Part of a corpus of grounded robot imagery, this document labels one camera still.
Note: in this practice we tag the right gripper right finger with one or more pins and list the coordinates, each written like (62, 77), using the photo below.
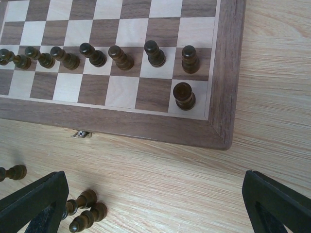
(273, 207)

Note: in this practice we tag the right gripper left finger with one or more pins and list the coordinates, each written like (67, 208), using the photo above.
(40, 205)

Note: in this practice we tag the dark piece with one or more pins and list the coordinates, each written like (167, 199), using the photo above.
(16, 172)
(21, 61)
(184, 96)

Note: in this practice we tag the dark pawn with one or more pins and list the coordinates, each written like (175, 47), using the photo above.
(96, 57)
(44, 59)
(156, 56)
(69, 60)
(122, 60)
(190, 60)

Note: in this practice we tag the dark piece one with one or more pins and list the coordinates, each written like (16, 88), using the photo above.
(3, 62)
(84, 201)

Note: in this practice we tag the metal board latch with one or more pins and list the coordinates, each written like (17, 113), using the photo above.
(82, 134)

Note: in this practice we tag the wooden chess board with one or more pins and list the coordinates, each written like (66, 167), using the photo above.
(138, 102)

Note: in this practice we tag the dark piece centre two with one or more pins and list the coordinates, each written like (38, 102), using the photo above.
(86, 219)

